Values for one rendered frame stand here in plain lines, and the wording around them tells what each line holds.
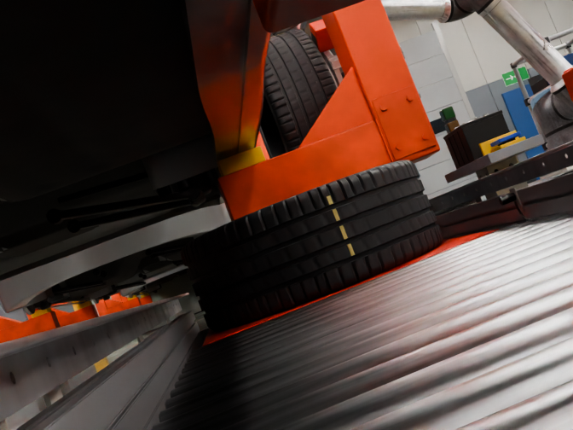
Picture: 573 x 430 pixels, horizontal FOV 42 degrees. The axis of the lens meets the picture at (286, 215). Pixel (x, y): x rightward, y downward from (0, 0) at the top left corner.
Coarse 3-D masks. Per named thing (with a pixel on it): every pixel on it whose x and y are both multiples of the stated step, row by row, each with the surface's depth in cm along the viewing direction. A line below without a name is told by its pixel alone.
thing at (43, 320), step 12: (36, 312) 628; (48, 312) 628; (0, 324) 626; (12, 324) 626; (24, 324) 626; (36, 324) 626; (48, 324) 627; (0, 336) 623; (12, 336) 624; (24, 336) 625
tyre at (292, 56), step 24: (288, 48) 265; (312, 48) 262; (288, 72) 258; (312, 72) 258; (288, 96) 255; (312, 96) 256; (288, 120) 254; (312, 120) 255; (264, 144) 317; (288, 144) 255
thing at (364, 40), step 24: (336, 24) 236; (360, 24) 235; (384, 24) 236; (336, 48) 247; (360, 48) 234; (384, 48) 235; (360, 72) 234; (384, 72) 234; (408, 72) 235; (384, 96) 233; (408, 96) 233; (384, 120) 232; (408, 120) 233; (408, 144) 232; (432, 144) 233
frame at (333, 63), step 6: (324, 54) 268; (330, 54) 267; (336, 54) 269; (330, 60) 264; (336, 60) 263; (330, 66) 264; (336, 66) 263; (336, 72) 263; (342, 72) 265; (336, 78) 264; (342, 78) 263
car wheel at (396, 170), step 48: (336, 192) 169; (384, 192) 174; (240, 240) 172; (288, 240) 168; (336, 240) 168; (384, 240) 171; (432, 240) 182; (240, 288) 173; (288, 288) 169; (336, 288) 168
